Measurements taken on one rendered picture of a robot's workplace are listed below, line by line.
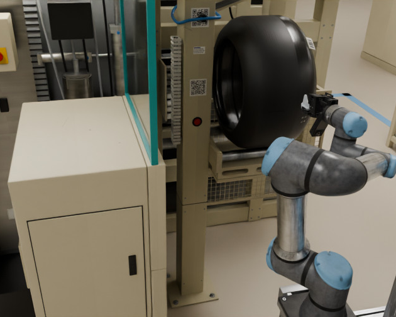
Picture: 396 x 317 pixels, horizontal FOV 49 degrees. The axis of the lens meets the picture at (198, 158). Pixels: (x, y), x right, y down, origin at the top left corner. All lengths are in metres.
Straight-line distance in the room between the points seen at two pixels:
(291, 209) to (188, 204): 0.99
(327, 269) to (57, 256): 0.78
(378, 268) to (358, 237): 0.30
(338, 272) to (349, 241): 1.74
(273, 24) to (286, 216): 0.93
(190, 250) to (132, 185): 1.20
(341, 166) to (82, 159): 0.67
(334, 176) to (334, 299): 0.47
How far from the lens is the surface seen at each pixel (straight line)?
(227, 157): 2.00
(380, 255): 3.10
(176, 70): 1.87
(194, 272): 2.46
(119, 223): 1.26
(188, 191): 2.13
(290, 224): 1.30
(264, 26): 1.91
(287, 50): 1.86
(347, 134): 1.49
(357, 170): 1.16
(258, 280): 2.70
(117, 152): 1.25
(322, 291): 1.43
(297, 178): 1.13
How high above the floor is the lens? 1.85
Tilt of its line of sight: 28 degrees down
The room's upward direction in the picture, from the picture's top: 2 degrees clockwise
